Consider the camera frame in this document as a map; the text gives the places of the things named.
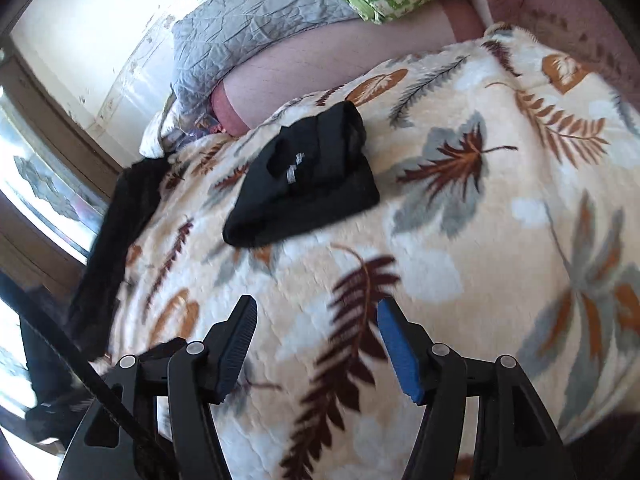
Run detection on leaf print fleece blanket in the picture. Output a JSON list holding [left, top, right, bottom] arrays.
[[95, 22, 640, 480]]

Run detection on grey quilted bedspread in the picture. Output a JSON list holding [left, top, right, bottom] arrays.
[[170, 0, 361, 121]]

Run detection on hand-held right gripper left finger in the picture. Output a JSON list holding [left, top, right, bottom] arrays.
[[56, 295, 259, 480]]

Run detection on maroon and pink sofa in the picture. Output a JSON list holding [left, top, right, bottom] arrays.
[[210, 0, 640, 136]]

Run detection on dark cloth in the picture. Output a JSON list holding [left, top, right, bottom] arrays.
[[67, 160, 173, 361]]

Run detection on wooden window frame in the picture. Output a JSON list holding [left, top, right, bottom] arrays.
[[0, 50, 126, 301]]

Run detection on black pants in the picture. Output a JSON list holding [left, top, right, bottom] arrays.
[[222, 101, 381, 249]]

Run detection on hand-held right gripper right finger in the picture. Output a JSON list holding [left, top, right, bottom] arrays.
[[376, 298, 566, 480]]

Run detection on black cable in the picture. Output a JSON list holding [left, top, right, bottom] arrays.
[[0, 270, 168, 480]]

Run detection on white cloth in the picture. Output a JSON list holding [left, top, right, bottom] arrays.
[[139, 109, 177, 157]]

